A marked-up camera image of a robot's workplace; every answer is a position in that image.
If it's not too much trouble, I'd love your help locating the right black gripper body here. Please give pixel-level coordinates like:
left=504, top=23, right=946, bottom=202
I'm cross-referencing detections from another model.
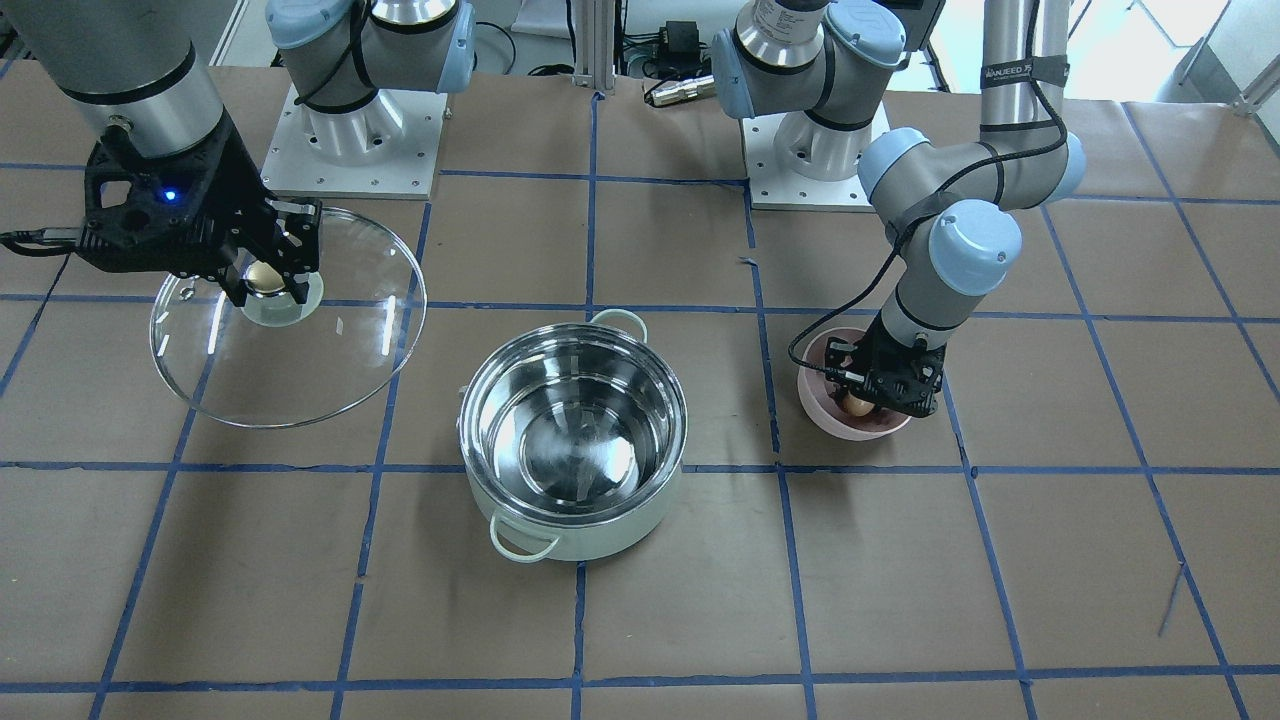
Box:
left=76, top=113, right=276, bottom=278

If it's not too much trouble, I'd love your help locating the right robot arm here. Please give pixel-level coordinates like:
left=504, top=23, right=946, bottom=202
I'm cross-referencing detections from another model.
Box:
left=3, top=1, right=475, bottom=324

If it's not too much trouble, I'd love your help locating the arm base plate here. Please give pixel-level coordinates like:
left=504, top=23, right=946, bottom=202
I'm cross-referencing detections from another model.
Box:
left=261, top=88, right=451, bottom=201
left=740, top=105, right=890, bottom=211

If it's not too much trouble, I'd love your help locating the black power adapter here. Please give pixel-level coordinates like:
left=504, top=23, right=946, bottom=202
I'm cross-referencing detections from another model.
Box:
left=658, top=20, right=701, bottom=56

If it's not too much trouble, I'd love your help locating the pale green electric pot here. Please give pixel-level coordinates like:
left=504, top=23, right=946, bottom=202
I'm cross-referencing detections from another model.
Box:
left=457, top=307, right=689, bottom=564

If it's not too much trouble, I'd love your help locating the brown egg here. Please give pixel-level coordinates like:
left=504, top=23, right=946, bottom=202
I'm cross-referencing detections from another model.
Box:
left=840, top=395, right=877, bottom=416

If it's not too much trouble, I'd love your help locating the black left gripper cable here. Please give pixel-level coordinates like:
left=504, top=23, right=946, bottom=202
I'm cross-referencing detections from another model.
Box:
left=788, top=60, right=1071, bottom=380

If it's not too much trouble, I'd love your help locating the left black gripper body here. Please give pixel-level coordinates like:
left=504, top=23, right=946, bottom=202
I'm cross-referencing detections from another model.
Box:
left=840, top=319, right=946, bottom=418

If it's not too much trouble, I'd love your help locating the pink bowl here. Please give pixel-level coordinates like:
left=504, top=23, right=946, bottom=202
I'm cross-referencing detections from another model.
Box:
left=796, top=327, right=911, bottom=442

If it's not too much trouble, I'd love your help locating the silver cylindrical connector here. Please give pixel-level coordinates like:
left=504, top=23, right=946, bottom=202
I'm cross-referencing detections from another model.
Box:
left=643, top=76, right=716, bottom=108

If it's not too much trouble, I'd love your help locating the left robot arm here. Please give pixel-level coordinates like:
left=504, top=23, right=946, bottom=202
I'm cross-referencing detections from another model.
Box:
left=710, top=1, right=1087, bottom=418

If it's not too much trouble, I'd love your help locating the aluminium frame post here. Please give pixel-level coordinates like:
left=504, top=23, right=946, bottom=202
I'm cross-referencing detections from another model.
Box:
left=567, top=1, right=620, bottom=97

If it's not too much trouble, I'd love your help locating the glass pot lid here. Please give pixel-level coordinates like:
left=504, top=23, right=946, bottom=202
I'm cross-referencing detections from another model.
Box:
left=148, top=208, right=426, bottom=429

